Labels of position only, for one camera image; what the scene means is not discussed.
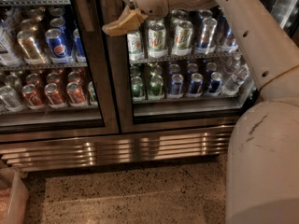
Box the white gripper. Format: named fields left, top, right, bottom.
left=102, top=0, right=168, bottom=36

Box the glass fridge door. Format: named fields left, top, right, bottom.
left=0, top=0, right=117, bottom=145
left=93, top=0, right=299, bottom=134

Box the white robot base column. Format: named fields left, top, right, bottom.
left=225, top=98, right=299, bottom=224

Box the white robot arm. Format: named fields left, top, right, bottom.
left=101, top=0, right=299, bottom=101

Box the steel fridge bottom grille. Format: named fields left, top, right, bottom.
left=0, top=124, right=234, bottom=172

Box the white green soda can left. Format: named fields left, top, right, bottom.
left=127, top=30, right=144, bottom=61

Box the white green soda can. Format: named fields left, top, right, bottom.
left=172, top=21, right=193, bottom=56
left=148, top=23, right=167, bottom=58
left=127, top=30, right=144, bottom=61

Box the white green soda can middle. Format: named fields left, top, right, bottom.
left=148, top=23, right=167, bottom=58

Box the white green soda can right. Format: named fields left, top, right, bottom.
left=172, top=21, right=193, bottom=56

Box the blue Pepsi can front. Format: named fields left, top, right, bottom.
left=45, top=28, right=74, bottom=63

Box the blue pepsi can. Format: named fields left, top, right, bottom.
left=168, top=74, right=184, bottom=98
left=45, top=28, right=74, bottom=63
left=187, top=73, right=203, bottom=97
left=205, top=72, right=223, bottom=96

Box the silver blue energy can left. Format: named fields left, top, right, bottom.
left=195, top=18, right=217, bottom=54

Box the silver blue energy can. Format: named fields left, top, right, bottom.
left=195, top=18, right=217, bottom=54
left=219, top=26, right=238, bottom=53

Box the blue Pepsi can lower left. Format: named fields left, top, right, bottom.
left=168, top=74, right=184, bottom=98

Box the red cola can right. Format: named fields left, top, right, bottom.
left=66, top=82, right=87, bottom=106

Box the red cola can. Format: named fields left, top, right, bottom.
left=66, top=82, right=87, bottom=106
left=22, top=84, right=46, bottom=109
left=44, top=83, right=66, bottom=108

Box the gold soda can front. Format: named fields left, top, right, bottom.
left=17, top=31, right=50, bottom=65

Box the blue Pepsi can lower middle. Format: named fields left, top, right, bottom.
left=187, top=73, right=203, bottom=97

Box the silver blue energy can middle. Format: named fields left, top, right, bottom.
left=219, top=26, right=238, bottom=53

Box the red cola can middle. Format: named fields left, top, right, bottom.
left=44, top=83, right=66, bottom=108

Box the blue Pepsi can lower right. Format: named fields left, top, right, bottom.
left=205, top=72, right=223, bottom=96

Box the clear water bottle back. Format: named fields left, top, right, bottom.
left=224, top=54, right=241, bottom=75

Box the clear water bottle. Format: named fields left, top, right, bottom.
left=221, top=64, right=250, bottom=96
left=224, top=54, right=241, bottom=75

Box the red cola can left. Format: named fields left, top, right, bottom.
left=22, top=84, right=46, bottom=109

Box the clear water bottle front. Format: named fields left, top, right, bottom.
left=221, top=64, right=250, bottom=96

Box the silver diet cola can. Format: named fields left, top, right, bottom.
left=0, top=86, right=24, bottom=112

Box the translucent plastic bin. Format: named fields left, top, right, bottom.
left=0, top=168, right=29, bottom=224

